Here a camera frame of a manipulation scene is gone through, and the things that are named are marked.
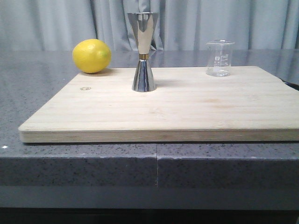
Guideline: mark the yellow lemon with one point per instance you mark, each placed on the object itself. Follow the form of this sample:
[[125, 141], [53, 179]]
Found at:
[[91, 56]]

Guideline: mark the light wooden cutting board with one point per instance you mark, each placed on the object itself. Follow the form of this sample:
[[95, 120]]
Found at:
[[188, 105]]

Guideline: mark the steel double jigger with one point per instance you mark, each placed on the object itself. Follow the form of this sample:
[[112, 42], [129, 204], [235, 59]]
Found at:
[[143, 51]]

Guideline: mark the clear glass beaker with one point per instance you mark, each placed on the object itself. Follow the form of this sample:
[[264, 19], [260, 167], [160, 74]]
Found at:
[[219, 58]]

